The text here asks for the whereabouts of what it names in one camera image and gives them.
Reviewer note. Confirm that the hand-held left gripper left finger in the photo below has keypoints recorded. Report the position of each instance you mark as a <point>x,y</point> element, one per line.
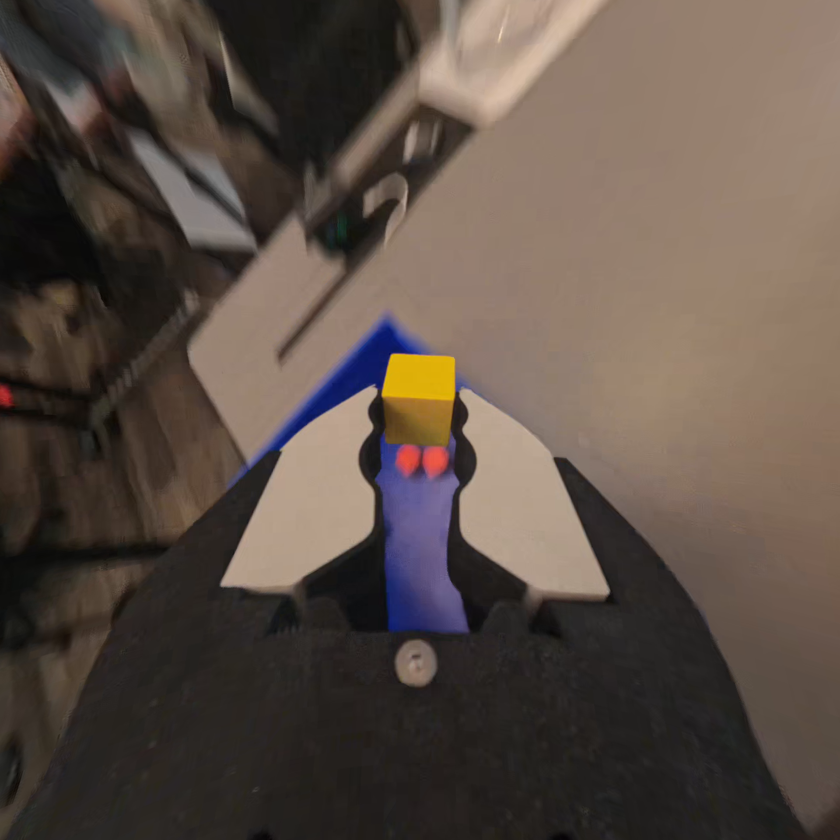
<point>308,512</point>

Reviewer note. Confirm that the red wooden cube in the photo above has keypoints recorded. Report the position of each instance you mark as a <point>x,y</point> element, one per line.
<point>434,461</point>
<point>407,459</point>

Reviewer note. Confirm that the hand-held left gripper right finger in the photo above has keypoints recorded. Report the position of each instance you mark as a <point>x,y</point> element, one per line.
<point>531,518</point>

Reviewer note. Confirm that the black stand leg bar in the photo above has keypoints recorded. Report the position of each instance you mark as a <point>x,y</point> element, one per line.
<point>79,556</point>

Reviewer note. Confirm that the yellow wooden cube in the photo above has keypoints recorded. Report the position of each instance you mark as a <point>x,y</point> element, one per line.
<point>420,394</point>

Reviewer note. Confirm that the blue plastic bin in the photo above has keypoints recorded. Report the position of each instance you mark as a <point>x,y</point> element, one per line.
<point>420,558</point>

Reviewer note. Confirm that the blue-edged black box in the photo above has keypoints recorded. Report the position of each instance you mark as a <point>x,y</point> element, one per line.
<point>420,141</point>

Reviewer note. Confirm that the black power box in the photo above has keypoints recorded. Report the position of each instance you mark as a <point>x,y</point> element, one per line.
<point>341,229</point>

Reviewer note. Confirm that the white monitor base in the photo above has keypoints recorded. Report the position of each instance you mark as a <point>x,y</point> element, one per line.
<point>499,85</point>

